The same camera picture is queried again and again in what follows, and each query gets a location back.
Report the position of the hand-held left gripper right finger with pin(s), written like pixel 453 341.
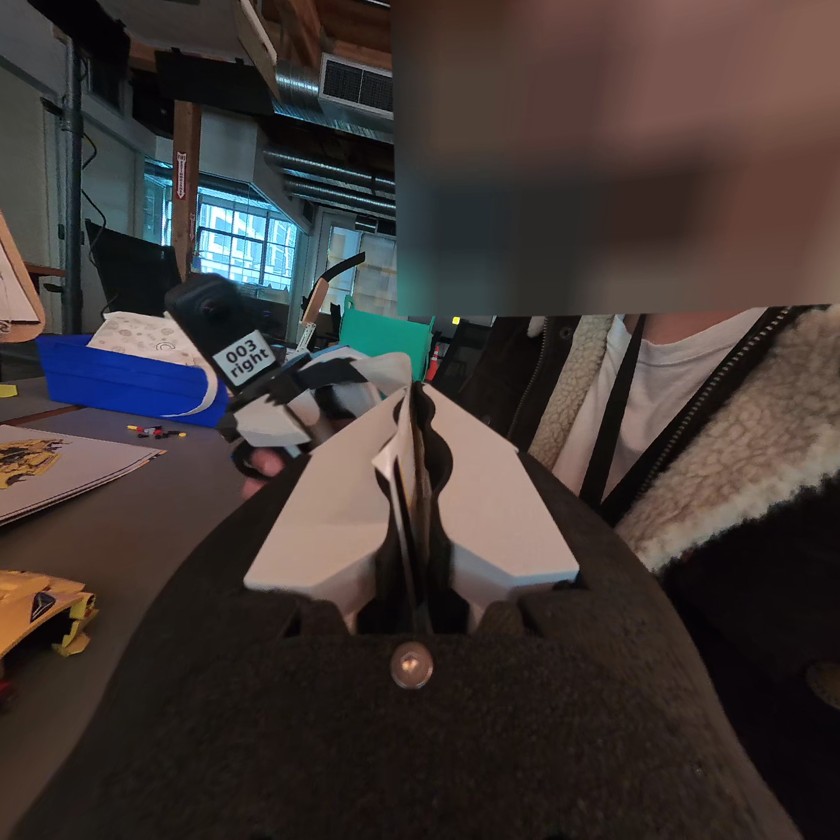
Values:
pixel 505 518

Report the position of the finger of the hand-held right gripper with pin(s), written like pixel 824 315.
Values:
pixel 358 397
pixel 269 423

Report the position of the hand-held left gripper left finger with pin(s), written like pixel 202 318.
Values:
pixel 321 525

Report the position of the grey desk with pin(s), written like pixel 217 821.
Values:
pixel 131 525

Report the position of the person's right hand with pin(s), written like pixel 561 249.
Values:
pixel 262 466

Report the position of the teal plastic tote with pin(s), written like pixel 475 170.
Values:
pixel 374 341

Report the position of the patterned white paper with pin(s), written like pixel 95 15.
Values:
pixel 144 341

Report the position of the blue plastic bin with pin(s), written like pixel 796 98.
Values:
pixel 118 380

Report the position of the loose small brick pins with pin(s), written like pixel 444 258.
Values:
pixel 154 432

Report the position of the black metal pole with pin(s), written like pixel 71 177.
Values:
pixel 71 197

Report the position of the wooden book stand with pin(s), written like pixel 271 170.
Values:
pixel 19 308

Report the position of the open instruction booklet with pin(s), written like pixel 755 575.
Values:
pixel 65 466

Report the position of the black overhead panel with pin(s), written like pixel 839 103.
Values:
pixel 210 82

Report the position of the person's torso in jacket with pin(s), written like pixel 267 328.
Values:
pixel 722 459

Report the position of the yellow brick car model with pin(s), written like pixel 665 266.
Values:
pixel 33 604

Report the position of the wooden post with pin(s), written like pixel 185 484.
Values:
pixel 186 197

